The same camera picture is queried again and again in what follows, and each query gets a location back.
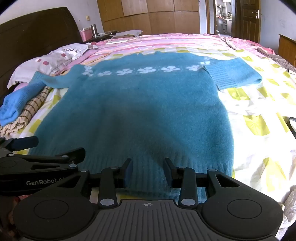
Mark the dark nightstand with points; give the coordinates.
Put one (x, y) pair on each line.
(101, 38)

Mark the yellow checked bedsheet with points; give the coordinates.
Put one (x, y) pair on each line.
(259, 129)

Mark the pink floral quilt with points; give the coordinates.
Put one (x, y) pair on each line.
(245, 44)

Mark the white folded cloth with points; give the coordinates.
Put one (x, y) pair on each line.
(128, 33)

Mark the white pillow with pink dots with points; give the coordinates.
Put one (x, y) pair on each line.
(50, 60)

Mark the brown wooden door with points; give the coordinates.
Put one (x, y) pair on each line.
(251, 19)

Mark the white flat book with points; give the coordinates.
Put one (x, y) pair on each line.
(116, 41)

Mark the pink tissue box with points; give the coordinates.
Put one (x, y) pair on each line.
(86, 35)

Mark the wooden wardrobe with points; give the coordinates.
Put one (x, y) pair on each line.
(150, 16)

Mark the pink striped blanket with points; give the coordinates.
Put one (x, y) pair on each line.
(161, 42)

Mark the teal flower-patterned sweater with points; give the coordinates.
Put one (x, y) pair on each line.
(138, 111)

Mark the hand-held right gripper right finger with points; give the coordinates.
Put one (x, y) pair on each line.
(167, 173)

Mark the beige striped cloth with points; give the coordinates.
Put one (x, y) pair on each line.
(25, 111)

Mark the dark wooden headboard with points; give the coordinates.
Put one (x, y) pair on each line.
(30, 34)

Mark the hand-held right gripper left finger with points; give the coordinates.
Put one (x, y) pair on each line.
(128, 174)

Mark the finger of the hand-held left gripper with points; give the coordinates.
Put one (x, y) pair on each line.
(76, 154)
(25, 143)

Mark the wooden cabinet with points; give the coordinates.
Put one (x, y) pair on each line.
(286, 49)

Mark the bright blue garment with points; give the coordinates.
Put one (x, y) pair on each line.
(16, 102)

